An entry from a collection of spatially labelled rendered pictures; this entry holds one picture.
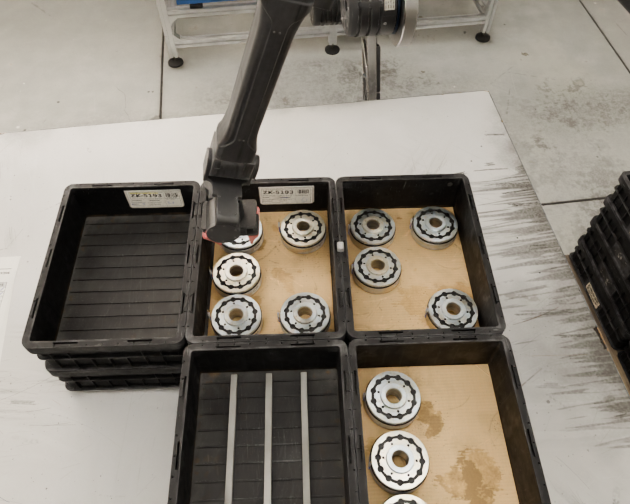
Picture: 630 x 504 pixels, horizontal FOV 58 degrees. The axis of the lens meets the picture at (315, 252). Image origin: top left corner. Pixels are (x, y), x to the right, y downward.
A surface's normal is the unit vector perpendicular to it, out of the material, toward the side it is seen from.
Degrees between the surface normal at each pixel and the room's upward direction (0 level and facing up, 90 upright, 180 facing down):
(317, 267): 0
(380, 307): 0
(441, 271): 0
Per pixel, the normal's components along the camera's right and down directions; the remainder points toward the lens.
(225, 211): 0.32, -0.45
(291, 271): 0.00, -0.57
